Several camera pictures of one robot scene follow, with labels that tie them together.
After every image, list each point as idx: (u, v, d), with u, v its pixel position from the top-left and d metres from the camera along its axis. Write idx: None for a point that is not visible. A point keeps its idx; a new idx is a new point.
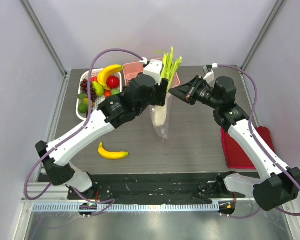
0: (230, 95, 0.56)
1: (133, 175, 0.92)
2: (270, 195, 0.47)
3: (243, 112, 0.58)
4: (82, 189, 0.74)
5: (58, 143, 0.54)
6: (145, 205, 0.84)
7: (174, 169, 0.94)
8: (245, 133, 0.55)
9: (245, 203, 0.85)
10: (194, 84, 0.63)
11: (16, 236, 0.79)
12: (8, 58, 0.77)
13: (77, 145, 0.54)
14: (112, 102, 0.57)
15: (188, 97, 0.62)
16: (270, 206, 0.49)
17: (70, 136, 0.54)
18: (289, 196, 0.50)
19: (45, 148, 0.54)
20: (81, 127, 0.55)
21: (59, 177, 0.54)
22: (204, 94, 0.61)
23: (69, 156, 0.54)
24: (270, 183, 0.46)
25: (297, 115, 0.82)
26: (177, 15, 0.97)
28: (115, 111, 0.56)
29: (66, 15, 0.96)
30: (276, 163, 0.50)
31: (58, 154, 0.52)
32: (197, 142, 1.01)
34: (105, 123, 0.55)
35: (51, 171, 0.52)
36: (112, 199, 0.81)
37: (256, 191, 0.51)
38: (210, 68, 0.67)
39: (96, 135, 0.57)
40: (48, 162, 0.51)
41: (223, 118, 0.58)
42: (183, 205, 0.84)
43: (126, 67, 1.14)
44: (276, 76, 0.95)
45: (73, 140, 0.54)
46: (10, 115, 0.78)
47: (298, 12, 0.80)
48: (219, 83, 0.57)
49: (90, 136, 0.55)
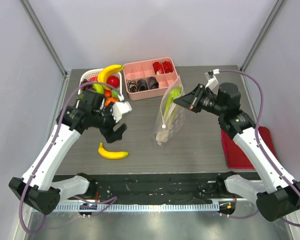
0: (233, 101, 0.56)
1: (133, 175, 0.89)
2: (274, 207, 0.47)
3: (249, 120, 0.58)
4: (83, 190, 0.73)
5: (34, 169, 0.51)
6: (146, 205, 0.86)
7: (174, 170, 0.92)
8: (251, 143, 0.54)
9: (244, 203, 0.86)
10: (197, 93, 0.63)
11: (16, 237, 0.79)
12: (8, 59, 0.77)
13: (53, 163, 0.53)
14: (68, 112, 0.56)
15: (191, 107, 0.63)
16: (273, 217, 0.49)
17: (42, 158, 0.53)
18: (294, 209, 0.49)
19: (22, 181, 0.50)
20: (49, 144, 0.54)
21: (48, 202, 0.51)
22: (207, 102, 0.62)
23: (50, 178, 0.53)
24: (276, 196, 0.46)
25: (297, 116, 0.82)
26: (177, 15, 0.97)
28: (75, 118, 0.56)
29: (65, 15, 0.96)
30: (283, 176, 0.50)
31: (39, 179, 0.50)
32: (197, 142, 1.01)
34: (70, 131, 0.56)
35: (40, 198, 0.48)
36: (113, 198, 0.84)
37: (260, 201, 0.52)
38: (211, 74, 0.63)
39: (68, 145, 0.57)
40: (32, 190, 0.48)
41: (229, 125, 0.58)
42: (183, 205, 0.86)
43: (126, 67, 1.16)
44: (276, 76, 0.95)
45: (47, 159, 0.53)
46: (10, 115, 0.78)
47: (298, 11, 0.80)
48: (222, 89, 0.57)
49: (62, 148, 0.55)
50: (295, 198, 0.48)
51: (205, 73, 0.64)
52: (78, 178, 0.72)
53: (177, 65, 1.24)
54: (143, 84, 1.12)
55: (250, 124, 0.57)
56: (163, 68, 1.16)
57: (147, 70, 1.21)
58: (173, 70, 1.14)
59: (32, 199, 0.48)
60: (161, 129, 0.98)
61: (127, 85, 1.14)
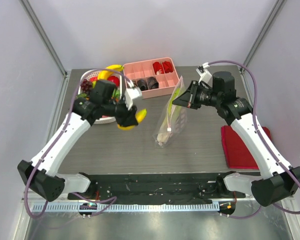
0: (228, 85, 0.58)
1: (133, 175, 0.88)
2: (270, 192, 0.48)
3: (248, 105, 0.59)
4: (83, 189, 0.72)
5: (43, 153, 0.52)
6: (146, 205, 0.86)
7: (174, 170, 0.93)
8: (249, 129, 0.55)
9: (244, 203, 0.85)
10: (192, 90, 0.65)
11: (16, 236, 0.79)
12: (7, 58, 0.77)
13: (62, 149, 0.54)
14: (80, 103, 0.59)
15: (189, 105, 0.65)
16: (268, 202, 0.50)
17: (53, 143, 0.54)
18: (288, 194, 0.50)
19: (30, 165, 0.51)
20: (60, 132, 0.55)
21: (51, 191, 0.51)
22: (204, 96, 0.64)
23: (57, 164, 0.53)
24: (272, 181, 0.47)
25: (298, 116, 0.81)
26: (177, 14, 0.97)
28: (87, 108, 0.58)
29: (66, 15, 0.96)
30: (279, 162, 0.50)
31: (48, 163, 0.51)
32: (196, 142, 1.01)
34: (82, 121, 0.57)
35: (45, 184, 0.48)
36: (113, 197, 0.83)
37: (255, 188, 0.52)
38: (202, 69, 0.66)
39: (77, 136, 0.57)
40: (39, 174, 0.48)
41: (227, 110, 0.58)
42: (183, 205, 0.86)
43: (126, 67, 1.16)
44: (276, 76, 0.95)
45: (58, 145, 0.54)
46: (10, 114, 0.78)
47: (298, 11, 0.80)
48: (216, 75, 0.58)
49: (74, 135, 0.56)
50: (290, 184, 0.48)
51: (196, 69, 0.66)
52: (80, 176, 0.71)
53: (177, 65, 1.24)
54: (143, 84, 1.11)
55: (249, 110, 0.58)
56: (163, 68, 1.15)
57: (147, 70, 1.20)
58: (173, 70, 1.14)
59: (38, 184, 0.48)
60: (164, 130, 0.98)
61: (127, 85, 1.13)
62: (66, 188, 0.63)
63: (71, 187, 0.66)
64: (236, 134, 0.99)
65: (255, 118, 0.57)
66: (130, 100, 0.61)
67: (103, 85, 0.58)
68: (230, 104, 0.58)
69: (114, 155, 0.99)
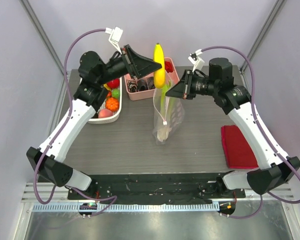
0: (226, 72, 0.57)
1: (133, 175, 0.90)
2: (267, 183, 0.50)
3: (246, 94, 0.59)
4: (85, 187, 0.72)
5: (51, 140, 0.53)
6: (145, 205, 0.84)
7: (174, 169, 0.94)
8: (248, 119, 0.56)
9: (244, 203, 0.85)
10: (186, 80, 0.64)
11: (16, 237, 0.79)
12: (8, 58, 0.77)
13: (69, 135, 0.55)
14: (84, 90, 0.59)
15: (185, 96, 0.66)
16: (264, 191, 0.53)
17: (60, 129, 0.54)
18: (282, 182, 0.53)
19: (39, 150, 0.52)
20: (66, 119, 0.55)
21: (61, 176, 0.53)
22: (199, 85, 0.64)
23: (65, 150, 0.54)
24: (270, 172, 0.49)
25: (298, 116, 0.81)
26: (177, 15, 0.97)
28: (92, 94, 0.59)
29: (66, 15, 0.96)
30: (277, 153, 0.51)
31: (56, 149, 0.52)
32: (196, 142, 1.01)
34: (87, 107, 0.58)
35: (54, 170, 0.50)
36: (114, 196, 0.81)
37: (252, 177, 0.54)
38: (195, 57, 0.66)
39: (82, 123, 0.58)
40: (49, 160, 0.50)
41: (225, 98, 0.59)
42: (183, 205, 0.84)
43: None
44: (276, 76, 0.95)
45: (64, 132, 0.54)
46: (10, 114, 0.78)
47: (298, 11, 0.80)
48: (213, 63, 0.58)
49: (79, 122, 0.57)
50: (287, 174, 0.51)
51: (189, 57, 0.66)
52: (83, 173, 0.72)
53: (177, 65, 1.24)
54: (143, 84, 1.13)
55: (247, 98, 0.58)
56: None
57: None
58: (173, 70, 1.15)
59: (47, 169, 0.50)
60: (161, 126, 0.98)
61: (127, 86, 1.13)
62: (72, 181, 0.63)
63: (75, 183, 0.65)
64: (236, 134, 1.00)
65: (254, 107, 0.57)
66: (116, 43, 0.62)
67: (89, 69, 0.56)
68: (228, 93, 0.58)
69: (114, 155, 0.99)
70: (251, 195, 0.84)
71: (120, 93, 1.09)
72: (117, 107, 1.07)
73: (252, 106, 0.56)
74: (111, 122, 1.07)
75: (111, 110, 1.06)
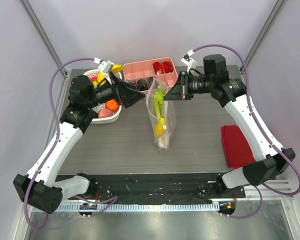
0: (219, 66, 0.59)
1: (133, 175, 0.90)
2: (262, 174, 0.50)
3: (242, 86, 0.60)
4: (84, 189, 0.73)
5: (39, 165, 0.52)
6: (145, 205, 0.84)
7: (174, 169, 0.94)
8: (244, 111, 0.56)
9: (244, 203, 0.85)
10: (183, 81, 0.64)
11: (16, 237, 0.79)
12: (7, 58, 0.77)
13: (58, 159, 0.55)
14: (71, 112, 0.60)
15: (183, 97, 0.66)
16: (259, 182, 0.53)
17: (47, 154, 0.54)
18: (277, 173, 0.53)
19: (27, 178, 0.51)
20: (55, 141, 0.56)
21: (51, 202, 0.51)
22: (196, 85, 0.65)
23: (54, 174, 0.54)
24: (265, 163, 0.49)
25: (298, 116, 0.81)
26: (177, 14, 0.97)
28: (78, 117, 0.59)
29: (65, 15, 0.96)
30: (272, 144, 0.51)
31: (45, 174, 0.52)
32: (196, 142, 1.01)
34: (74, 129, 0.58)
35: (43, 196, 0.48)
36: (114, 197, 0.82)
37: (248, 169, 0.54)
38: (188, 57, 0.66)
39: (70, 145, 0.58)
40: (38, 186, 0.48)
41: (221, 91, 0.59)
42: (183, 205, 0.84)
43: (126, 67, 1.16)
44: (277, 76, 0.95)
45: (52, 156, 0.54)
46: (10, 114, 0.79)
47: (298, 11, 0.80)
48: (207, 58, 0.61)
49: (67, 143, 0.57)
50: (282, 164, 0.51)
51: (182, 59, 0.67)
52: (78, 178, 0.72)
53: (177, 65, 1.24)
54: (143, 84, 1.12)
55: (243, 91, 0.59)
56: (163, 68, 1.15)
57: (147, 70, 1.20)
58: (173, 70, 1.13)
59: (36, 195, 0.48)
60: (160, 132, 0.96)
61: None
62: (66, 195, 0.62)
63: (72, 191, 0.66)
64: (236, 135, 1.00)
65: (249, 100, 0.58)
66: (107, 73, 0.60)
67: (78, 94, 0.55)
68: (224, 85, 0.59)
69: (114, 155, 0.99)
70: (251, 195, 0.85)
71: None
72: (117, 107, 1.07)
73: (248, 98, 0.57)
74: (111, 121, 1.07)
75: (111, 110, 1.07)
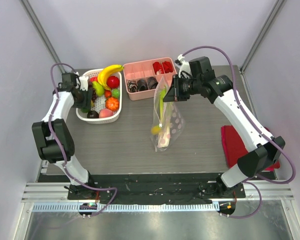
0: (204, 66, 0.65)
1: (133, 175, 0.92)
2: (255, 163, 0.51)
3: (229, 82, 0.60)
4: (85, 179, 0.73)
5: (51, 111, 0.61)
6: (145, 205, 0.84)
7: (174, 169, 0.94)
8: (232, 105, 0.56)
9: (244, 203, 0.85)
10: (175, 84, 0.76)
11: (16, 236, 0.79)
12: (7, 58, 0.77)
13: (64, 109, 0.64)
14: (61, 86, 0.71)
15: (176, 99, 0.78)
16: (254, 173, 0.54)
17: (54, 106, 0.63)
18: (270, 163, 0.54)
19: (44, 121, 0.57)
20: (57, 98, 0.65)
21: (69, 140, 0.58)
22: (185, 86, 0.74)
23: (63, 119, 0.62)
24: (257, 152, 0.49)
25: (297, 116, 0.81)
26: (177, 15, 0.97)
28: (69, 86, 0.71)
29: (66, 15, 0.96)
30: (262, 134, 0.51)
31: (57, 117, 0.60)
32: (196, 142, 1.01)
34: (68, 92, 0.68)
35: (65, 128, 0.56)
36: (114, 188, 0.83)
37: (243, 161, 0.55)
38: (179, 62, 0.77)
39: (68, 105, 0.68)
40: (57, 121, 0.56)
41: (210, 88, 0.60)
42: (183, 205, 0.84)
43: (126, 67, 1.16)
44: (276, 76, 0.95)
45: (59, 107, 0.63)
46: (10, 114, 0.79)
47: (298, 12, 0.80)
48: (192, 61, 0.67)
49: (65, 102, 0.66)
50: (274, 152, 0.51)
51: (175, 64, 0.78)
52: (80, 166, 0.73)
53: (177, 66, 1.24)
54: (143, 84, 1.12)
55: (230, 86, 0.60)
56: (163, 68, 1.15)
57: (147, 71, 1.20)
58: (173, 70, 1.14)
59: (58, 130, 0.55)
60: (160, 134, 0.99)
61: (127, 84, 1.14)
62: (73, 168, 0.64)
63: (74, 171, 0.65)
64: (236, 135, 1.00)
65: (237, 94, 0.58)
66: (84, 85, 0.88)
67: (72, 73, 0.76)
68: (212, 82, 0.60)
69: (114, 155, 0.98)
70: (251, 195, 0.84)
71: (120, 93, 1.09)
72: (117, 107, 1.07)
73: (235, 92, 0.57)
74: (111, 121, 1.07)
75: (111, 110, 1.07)
